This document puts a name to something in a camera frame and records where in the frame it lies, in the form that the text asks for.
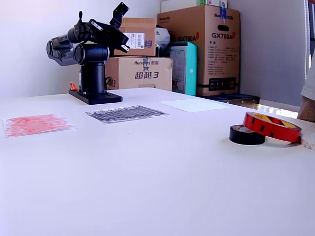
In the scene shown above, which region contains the white plastic bag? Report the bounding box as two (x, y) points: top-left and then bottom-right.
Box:
(155, 26), (172, 49)

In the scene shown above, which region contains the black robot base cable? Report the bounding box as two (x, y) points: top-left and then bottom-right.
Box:
(105, 75), (116, 89)

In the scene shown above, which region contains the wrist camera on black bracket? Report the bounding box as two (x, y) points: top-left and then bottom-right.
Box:
(109, 1), (130, 30)

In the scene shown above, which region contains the black tape roll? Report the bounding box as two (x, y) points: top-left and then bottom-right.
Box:
(229, 124), (266, 146)

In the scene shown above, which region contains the black scribbled paper sheet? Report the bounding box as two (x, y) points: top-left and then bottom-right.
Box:
(83, 105), (170, 124)

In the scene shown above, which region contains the cardboard box with blue characters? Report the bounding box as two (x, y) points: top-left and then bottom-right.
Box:
(105, 56), (173, 92)

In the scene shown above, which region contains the person in grey shirt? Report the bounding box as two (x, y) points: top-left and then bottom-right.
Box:
(297, 70), (315, 123)

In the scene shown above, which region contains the white beaded blind cord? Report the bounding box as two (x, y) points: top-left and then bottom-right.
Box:
(303, 0), (311, 77)

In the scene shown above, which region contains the tall GX760A cardboard box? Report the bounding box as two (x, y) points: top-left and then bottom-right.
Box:
(157, 4), (241, 97)

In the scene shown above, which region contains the blank white paper sheet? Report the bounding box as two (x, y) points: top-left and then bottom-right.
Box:
(157, 98), (232, 113)

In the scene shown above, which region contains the white tape roll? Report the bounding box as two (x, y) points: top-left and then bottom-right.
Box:
(299, 136), (315, 152)

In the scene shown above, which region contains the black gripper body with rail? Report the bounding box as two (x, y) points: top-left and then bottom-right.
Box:
(89, 19), (131, 53)

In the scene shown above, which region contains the cardboard box with shipping label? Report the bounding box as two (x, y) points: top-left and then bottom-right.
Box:
(113, 17), (158, 57)

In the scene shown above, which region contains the teal carton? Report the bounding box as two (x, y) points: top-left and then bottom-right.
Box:
(166, 41), (197, 96)

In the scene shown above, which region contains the red tape roll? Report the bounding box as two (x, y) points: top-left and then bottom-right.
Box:
(242, 111), (303, 144)

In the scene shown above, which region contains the red scribbled paper sheet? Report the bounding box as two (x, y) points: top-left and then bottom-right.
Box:
(2, 113), (77, 138)

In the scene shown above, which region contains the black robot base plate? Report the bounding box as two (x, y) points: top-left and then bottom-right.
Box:
(68, 88), (123, 105)

